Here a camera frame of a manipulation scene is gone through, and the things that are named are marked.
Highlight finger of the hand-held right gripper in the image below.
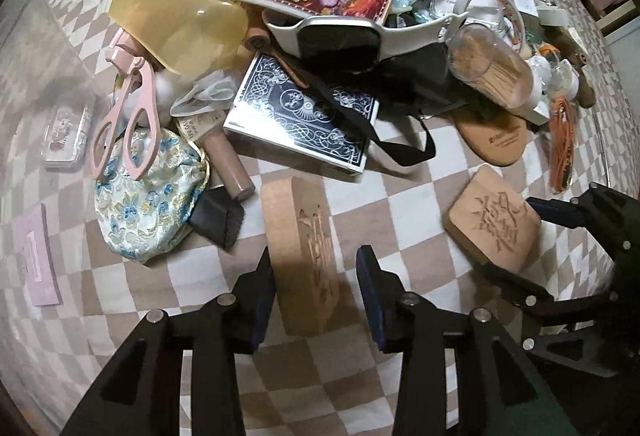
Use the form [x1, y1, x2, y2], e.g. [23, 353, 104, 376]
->
[481, 263, 608, 332]
[526, 183, 633, 249]

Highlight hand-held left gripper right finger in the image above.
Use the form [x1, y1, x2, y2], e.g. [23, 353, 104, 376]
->
[355, 245, 571, 436]

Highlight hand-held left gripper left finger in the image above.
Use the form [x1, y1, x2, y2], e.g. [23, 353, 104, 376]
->
[60, 246, 276, 436]

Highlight carved wooden block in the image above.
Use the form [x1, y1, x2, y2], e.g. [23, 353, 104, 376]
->
[260, 175, 347, 338]
[446, 165, 542, 274]

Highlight purple card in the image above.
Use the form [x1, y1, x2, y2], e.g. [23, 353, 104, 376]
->
[12, 203, 62, 307]

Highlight clear fake nail box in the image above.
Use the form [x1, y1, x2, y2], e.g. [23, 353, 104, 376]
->
[42, 94, 96, 170]

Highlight brown leather insole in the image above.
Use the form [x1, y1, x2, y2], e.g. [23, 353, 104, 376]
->
[450, 109, 529, 167]

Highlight beige makeup tube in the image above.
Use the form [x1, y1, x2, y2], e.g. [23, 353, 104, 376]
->
[172, 113, 257, 203]

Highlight floral fabric pouch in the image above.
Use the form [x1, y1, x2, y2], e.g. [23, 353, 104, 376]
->
[95, 129, 208, 264]

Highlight clear toothpick holder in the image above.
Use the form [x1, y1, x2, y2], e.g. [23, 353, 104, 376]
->
[447, 29, 536, 110]

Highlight black ornate card box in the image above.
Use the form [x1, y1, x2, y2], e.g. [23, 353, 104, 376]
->
[222, 51, 381, 175]

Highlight clear plastic clip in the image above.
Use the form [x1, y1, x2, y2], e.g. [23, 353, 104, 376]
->
[170, 71, 237, 118]

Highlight pink scissors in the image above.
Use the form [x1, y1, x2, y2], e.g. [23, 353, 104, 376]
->
[89, 30, 168, 180]

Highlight amber translucent case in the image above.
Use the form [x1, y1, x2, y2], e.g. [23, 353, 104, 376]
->
[107, 0, 249, 78]

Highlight orange beaded cord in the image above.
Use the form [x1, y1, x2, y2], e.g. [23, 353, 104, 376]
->
[547, 96, 577, 193]

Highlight black strap pouch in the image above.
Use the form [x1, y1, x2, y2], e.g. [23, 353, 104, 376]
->
[280, 47, 453, 167]

